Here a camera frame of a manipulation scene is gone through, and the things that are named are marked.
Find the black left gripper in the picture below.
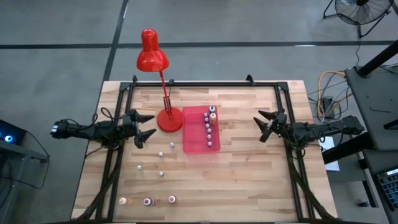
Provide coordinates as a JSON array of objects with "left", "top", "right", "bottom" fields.
[{"left": 122, "top": 108, "right": 157, "bottom": 150}]

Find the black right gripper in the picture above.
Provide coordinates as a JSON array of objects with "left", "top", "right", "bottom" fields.
[{"left": 252, "top": 110, "right": 294, "bottom": 143}]

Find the pink translucent plastic bin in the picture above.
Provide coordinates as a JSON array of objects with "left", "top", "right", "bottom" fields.
[{"left": 182, "top": 105, "right": 221, "bottom": 156}]

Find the black power adapter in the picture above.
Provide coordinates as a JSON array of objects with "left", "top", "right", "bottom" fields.
[{"left": 322, "top": 96, "right": 335, "bottom": 119}]

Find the red desk lamp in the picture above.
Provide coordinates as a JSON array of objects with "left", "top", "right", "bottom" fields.
[{"left": 136, "top": 27, "right": 183, "bottom": 134}]

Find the white paper sheet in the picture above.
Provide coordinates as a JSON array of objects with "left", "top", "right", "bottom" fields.
[{"left": 318, "top": 136, "right": 340, "bottom": 172}]

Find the black stand base bar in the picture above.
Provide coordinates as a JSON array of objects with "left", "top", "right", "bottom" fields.
[{"left": 322, "top": 139, "right": 374, "bottom": 165}]

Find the grey cart top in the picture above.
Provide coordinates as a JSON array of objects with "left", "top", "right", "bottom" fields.
[{"left": 344, "top": 63, "right": 398, "bottom": 152}]

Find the black stand pole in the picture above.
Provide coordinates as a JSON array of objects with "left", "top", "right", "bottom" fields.
[{"left": 356, "top": 39, "right": 398, "bottom": 78}]

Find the computer tower with blue light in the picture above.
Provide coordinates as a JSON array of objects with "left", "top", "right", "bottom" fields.
[{"left": 0, "top": 119, "right": 27, "bottom": 146}]

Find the backlit keyboard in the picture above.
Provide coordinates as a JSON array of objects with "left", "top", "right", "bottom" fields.
[{"left": 376, "top": 167, "right": 398, "bottom": 212}]

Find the black floor fan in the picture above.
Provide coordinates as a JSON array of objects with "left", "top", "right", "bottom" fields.
[{"left": 322, "top": 0, "right": 395, "bottom": 39}]

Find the yellow floor cable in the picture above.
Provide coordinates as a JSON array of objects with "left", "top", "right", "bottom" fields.
[{"left": 316, "top": 70, "right": 352, "bottom": 118}]

